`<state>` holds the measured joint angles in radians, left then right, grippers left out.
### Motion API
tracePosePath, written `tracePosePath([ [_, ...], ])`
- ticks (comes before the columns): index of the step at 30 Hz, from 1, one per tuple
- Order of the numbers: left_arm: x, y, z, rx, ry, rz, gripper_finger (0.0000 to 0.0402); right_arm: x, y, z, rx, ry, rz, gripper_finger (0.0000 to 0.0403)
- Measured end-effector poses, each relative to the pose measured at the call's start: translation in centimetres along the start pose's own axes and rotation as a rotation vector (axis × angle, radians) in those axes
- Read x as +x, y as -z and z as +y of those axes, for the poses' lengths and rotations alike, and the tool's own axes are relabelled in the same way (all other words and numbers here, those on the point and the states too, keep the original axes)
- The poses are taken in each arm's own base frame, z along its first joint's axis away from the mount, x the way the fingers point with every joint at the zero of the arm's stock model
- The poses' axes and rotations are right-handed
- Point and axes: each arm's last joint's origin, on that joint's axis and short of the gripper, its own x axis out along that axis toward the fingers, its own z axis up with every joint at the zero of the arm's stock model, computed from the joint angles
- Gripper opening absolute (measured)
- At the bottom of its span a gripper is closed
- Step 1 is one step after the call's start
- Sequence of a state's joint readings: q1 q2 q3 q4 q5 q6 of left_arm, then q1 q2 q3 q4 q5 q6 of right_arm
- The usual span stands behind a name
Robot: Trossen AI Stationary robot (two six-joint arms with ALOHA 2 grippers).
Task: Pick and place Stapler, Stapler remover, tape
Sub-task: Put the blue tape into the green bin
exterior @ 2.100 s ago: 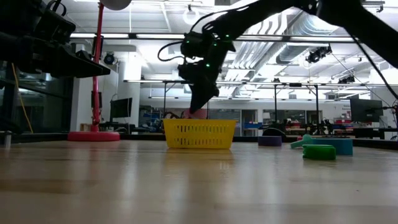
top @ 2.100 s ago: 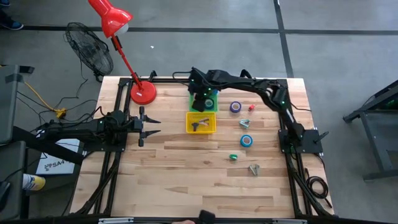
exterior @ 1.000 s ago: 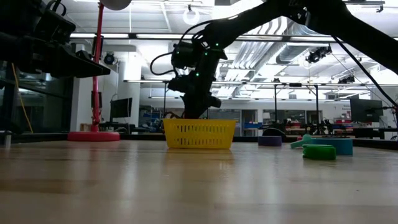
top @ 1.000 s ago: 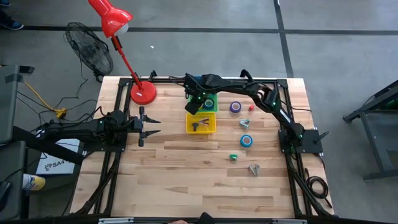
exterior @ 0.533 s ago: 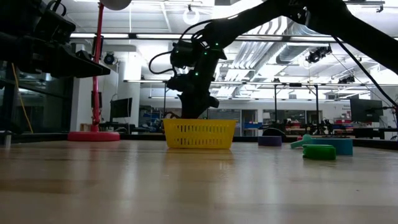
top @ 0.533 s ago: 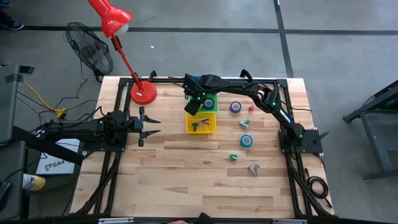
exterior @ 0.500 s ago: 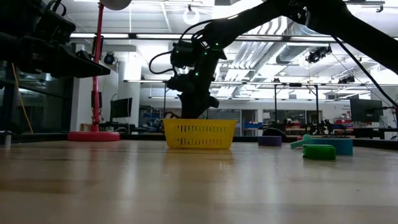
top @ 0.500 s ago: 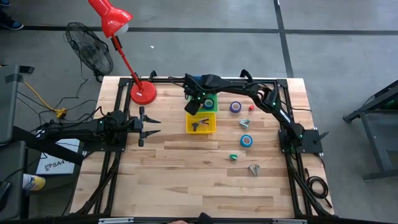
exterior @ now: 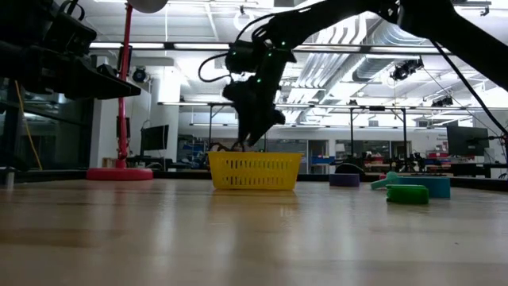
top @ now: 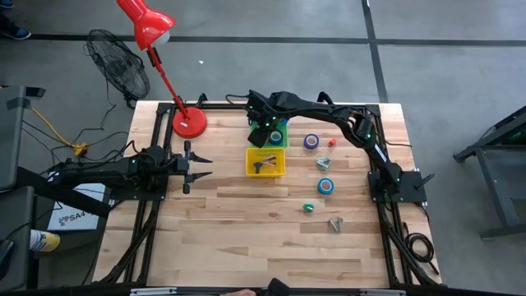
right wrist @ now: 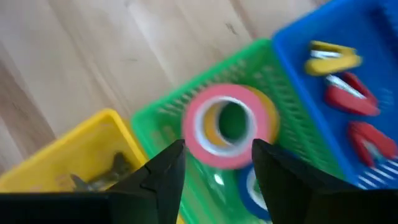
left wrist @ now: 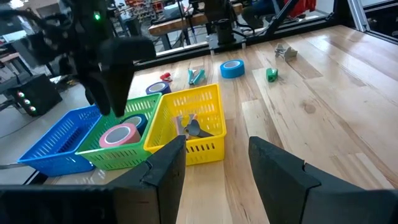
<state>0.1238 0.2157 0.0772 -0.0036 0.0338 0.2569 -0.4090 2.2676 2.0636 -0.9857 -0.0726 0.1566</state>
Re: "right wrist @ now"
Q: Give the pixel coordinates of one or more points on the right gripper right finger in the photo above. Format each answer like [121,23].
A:
[295,193]

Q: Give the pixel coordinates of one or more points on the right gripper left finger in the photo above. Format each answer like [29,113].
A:
[155,193]

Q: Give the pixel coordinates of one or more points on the dark blue tape roll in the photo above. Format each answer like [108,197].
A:
[244,193]

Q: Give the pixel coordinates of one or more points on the pink tape roll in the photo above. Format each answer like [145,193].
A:
[189,130]

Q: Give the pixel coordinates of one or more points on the yellow tape roll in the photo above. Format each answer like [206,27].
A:
[273,118]

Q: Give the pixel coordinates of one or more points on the yellow mini stapler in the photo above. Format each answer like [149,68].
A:
[332,65]

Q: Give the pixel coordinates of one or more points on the green plastic basket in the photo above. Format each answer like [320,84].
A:
[161,124]

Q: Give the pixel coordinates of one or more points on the blue plastic basket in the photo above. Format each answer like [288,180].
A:
[311,102]

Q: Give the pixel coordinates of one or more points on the yellow plastic basket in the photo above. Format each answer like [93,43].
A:
[77,140]

